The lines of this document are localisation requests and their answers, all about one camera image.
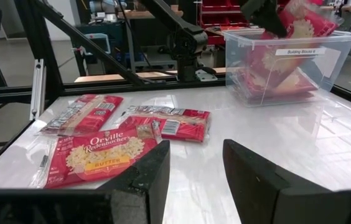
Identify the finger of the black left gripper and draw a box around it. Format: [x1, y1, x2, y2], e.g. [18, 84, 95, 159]
[240, 0, 289, 39]

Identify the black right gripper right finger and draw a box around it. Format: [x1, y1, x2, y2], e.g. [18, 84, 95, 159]
[223, 139, 332, 224]

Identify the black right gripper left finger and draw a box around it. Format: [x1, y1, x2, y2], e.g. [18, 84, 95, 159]
[97, 139, 171, 224]

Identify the red popcorn bag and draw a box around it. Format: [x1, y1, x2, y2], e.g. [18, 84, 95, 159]
[115, 105, 211, 143]
[233, 73, 316, 103]
[29, 126, 164, 190]
[250, 67, 319, 97]
[37, 94, 124, 137]
[246, 0, 341, 91]

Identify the red storage bin rack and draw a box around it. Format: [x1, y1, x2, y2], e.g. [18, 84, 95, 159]
[199, 0, 251, 45]

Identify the clear plastic storage bin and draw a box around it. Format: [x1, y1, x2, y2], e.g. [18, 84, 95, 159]
[222, 28, 351, 108]

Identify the wooden workbench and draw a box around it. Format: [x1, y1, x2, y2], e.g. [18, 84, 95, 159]
[118, 4, 184, 20]

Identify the wooden plank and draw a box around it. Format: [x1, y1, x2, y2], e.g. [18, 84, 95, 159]
[74, 67, 227, 83]

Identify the teal machine cabinet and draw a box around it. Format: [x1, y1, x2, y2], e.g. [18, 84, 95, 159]
[75, 21, 127, 70]

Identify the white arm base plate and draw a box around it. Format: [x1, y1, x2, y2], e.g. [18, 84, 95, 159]
[195, 68, 218, 83]

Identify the black aluminium table frame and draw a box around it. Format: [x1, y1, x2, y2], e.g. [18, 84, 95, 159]
[0, 0, 351, 175]

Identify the silver aluminium bracket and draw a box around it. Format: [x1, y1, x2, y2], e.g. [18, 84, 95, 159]
[29, 58, 47, 121]

